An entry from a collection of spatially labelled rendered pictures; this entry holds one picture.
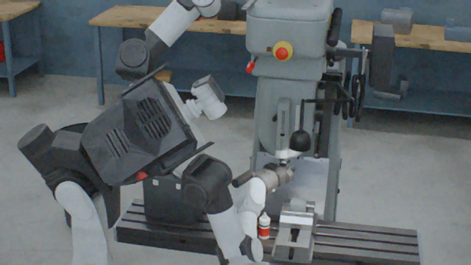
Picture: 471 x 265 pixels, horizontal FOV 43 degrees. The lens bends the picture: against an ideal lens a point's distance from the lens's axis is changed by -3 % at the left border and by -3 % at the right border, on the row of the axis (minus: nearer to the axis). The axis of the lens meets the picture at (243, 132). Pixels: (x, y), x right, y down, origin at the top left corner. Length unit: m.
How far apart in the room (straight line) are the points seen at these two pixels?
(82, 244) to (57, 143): 0.36
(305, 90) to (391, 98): 3.96
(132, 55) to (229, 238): 0.63
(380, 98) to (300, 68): 4.05
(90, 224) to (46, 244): 2.25
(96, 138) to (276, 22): 0.65
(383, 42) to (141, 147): 1.05
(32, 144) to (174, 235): 0.80
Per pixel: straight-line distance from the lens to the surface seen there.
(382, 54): 2.38
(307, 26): 1.93
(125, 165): 1.78
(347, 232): 2.52
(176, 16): 1.92
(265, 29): 1.95
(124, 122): 1.77
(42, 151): 1.92
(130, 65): 1.87
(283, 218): 2.37
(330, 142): 2.70
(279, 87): 2.14
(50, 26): 7.33
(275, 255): 2.32
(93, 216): 1.98
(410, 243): 2.51
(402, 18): 5.90
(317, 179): 2.73
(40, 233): 4.37
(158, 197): 2.52
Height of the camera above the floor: 2.30
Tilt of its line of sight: 24 degrees down
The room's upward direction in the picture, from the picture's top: 1 degrees clockwise
